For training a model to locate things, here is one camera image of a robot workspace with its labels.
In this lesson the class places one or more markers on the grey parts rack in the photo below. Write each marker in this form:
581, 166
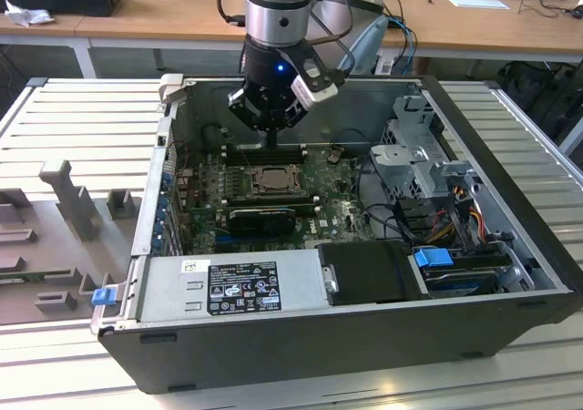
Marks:
54, 255

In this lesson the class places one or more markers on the crumpled white paper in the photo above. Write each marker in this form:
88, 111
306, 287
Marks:
27, 14

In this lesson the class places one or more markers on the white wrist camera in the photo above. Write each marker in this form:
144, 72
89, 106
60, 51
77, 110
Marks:
314, 96

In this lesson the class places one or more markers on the thin metal locking lever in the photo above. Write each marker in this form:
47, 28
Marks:
246, 159

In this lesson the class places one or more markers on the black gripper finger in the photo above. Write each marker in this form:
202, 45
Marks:
243, 107
289, 116

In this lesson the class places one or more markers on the wooden desk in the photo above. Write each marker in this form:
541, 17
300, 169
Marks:
182, 13

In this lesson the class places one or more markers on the grey power supply unit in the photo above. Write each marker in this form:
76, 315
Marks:
168, 287

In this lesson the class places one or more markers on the silver metal drive cage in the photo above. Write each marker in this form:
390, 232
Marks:
396, 159

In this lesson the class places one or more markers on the black graphics card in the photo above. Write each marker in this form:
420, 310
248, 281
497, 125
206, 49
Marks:
262, 222

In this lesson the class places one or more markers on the CPU socket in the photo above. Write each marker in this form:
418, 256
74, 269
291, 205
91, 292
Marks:
273, 193

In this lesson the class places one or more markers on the black RAM slot row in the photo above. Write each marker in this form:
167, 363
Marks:
289, 156
273, 199

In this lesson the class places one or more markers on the blue disk carrier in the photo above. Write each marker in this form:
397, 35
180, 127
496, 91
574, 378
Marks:
432, 259

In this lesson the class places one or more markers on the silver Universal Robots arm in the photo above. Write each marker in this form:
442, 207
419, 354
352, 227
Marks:
278, 0

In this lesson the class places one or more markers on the black open PC case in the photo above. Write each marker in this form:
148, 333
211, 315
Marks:
273, 351

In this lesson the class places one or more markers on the green motherboard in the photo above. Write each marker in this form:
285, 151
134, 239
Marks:
337, 209

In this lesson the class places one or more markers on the pale blue teach pendant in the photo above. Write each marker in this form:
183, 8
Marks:
369, 48

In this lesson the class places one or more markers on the pale blue paper sheet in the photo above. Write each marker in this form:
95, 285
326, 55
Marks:
478, 3

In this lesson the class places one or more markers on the blue case latch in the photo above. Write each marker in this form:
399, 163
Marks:
102, 297

